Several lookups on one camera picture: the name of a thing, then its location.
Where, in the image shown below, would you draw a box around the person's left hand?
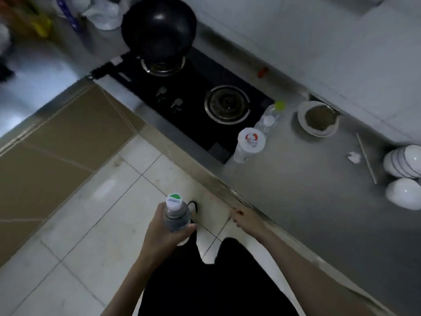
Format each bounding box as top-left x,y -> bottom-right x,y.
140,203 -> 197,265

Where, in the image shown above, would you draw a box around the person's right hand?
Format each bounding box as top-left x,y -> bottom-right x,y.
229,209 -> 270,240

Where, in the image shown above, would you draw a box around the clear bottle with green-white cap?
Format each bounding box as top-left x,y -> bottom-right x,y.
163,193 -> 192,246

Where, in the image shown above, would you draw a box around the person's left forearm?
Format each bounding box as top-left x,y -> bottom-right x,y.
101,250 -> 175,316

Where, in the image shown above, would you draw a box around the person's right forearm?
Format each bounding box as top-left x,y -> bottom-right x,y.
257,225 -> 379,316

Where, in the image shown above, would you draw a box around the person's black shoe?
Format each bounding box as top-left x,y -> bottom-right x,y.
187,201 -> 199,224

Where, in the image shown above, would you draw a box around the person's black trousers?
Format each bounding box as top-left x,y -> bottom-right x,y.
137,227 -> 300,316

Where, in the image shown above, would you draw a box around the clear bottle with red-white cap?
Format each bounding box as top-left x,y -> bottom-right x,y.
233,127 -> 267,163

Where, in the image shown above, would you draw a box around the clear bottle with white cap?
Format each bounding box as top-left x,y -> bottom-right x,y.
254,115 -> 277,138

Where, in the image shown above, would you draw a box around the clear bottle with yellow-green cap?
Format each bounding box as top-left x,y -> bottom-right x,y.
263,101 -> 287,124

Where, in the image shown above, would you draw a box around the white bowl with brown contents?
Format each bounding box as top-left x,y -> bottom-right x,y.
297,101 -> 340,138

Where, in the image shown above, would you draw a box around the black gas stove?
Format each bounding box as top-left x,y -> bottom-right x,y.
86,46 -> 275,165

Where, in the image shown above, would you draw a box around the wooden chopstick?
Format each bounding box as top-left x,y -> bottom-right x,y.
357,133 -> 378,185

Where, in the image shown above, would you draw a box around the plain white bowl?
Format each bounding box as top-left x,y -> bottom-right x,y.
385,178 -> 421,210

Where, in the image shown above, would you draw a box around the stack of white striped bowls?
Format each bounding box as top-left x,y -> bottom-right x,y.
382,144 -> 421,179

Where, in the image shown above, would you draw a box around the black wok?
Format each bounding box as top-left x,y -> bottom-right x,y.
121,0 -> 198,63

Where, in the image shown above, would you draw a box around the white plastic bag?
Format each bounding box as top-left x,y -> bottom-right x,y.
82,0 -> 123,31

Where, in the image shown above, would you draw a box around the yellow packet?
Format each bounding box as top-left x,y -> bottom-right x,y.
31,14 -> 53,38

